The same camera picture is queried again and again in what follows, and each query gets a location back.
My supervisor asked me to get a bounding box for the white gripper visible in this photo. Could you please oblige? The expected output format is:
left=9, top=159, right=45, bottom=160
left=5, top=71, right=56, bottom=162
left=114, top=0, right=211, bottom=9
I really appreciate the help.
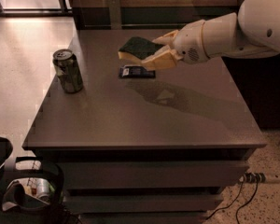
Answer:
left=141, top=20, right=209, bottom=71

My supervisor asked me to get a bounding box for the yellow green sponge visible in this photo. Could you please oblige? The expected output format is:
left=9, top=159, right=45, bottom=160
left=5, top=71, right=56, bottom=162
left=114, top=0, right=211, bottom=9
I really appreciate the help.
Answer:
left=118, top=36, right=162, bottom=64

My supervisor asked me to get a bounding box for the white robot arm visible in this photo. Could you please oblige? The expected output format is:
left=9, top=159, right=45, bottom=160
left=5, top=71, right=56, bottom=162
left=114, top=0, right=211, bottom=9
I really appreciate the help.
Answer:
left=141, top=0, right=280, bottom=70

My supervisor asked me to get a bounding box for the green soda can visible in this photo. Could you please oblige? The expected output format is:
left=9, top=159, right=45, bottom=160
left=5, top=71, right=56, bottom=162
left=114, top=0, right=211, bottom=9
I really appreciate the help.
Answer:
left=53, top=49, right=83, bottom=93

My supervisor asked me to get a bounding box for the silver can in bin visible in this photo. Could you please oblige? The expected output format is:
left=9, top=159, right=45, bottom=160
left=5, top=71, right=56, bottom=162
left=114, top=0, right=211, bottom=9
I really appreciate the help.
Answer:
left=35, top=178, right=50, bottom=203

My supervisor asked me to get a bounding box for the dark blue snack packet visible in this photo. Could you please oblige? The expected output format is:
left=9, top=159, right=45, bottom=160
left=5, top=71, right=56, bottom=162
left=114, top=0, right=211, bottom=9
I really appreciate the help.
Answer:
left=119, top=64, right=156, bottom=78

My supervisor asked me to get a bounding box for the grey drawer cabinet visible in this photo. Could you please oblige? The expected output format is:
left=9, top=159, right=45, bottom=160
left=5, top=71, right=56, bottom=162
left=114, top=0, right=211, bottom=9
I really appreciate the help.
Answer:
left=24, top=30, right=265, bottom=224

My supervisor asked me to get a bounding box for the white power strip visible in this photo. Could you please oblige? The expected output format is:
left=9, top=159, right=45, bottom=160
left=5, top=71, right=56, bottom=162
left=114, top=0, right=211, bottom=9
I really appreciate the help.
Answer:
left=239, top=173, right=280, bottom=184

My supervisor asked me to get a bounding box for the black waste bin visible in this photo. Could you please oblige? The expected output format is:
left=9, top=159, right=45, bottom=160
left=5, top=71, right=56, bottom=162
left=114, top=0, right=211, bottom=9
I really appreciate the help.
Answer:
left=0, top=157, right=64, bottom=224

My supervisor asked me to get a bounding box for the metal bracket left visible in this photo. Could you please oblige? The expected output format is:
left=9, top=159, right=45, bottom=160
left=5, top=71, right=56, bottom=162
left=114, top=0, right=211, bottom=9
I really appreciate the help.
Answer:
left=107, top=0, right=122, bottom=30

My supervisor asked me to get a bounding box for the black cable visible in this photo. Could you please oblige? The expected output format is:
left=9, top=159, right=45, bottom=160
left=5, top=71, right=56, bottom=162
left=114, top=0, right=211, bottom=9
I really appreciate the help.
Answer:
left=235, top=181, right=259, bottom=224
left=204, top=181, right=245, bottom=221

